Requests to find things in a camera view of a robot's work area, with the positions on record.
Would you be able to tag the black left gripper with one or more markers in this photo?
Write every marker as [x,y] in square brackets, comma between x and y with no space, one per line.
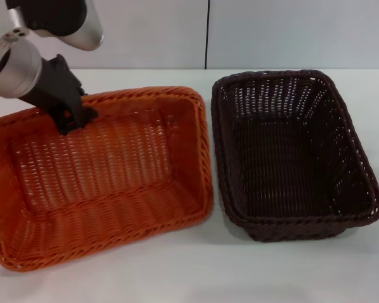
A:
[55,86]

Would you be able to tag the orange woven plastic basket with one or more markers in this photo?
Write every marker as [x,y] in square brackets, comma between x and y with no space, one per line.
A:
[91,195]

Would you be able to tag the dark brown woven plastic basket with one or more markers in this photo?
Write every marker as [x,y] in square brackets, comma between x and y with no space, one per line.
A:
[281,170]

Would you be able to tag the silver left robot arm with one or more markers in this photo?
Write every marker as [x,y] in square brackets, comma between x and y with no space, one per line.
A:
[17,71]

